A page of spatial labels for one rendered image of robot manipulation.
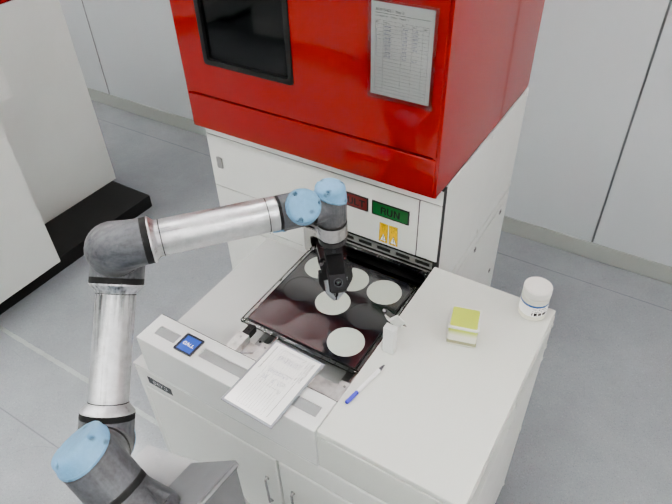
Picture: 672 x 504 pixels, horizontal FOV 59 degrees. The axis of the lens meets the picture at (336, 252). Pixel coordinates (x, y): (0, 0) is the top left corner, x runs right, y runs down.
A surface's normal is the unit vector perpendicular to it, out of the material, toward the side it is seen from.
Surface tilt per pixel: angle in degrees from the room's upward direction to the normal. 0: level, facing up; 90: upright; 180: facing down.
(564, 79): 90
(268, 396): 0
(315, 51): 90
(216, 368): 0
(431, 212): 90
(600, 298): 0
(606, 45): 90
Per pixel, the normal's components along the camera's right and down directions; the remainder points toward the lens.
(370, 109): -0.52, 0.57
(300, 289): -0.03, -0.76
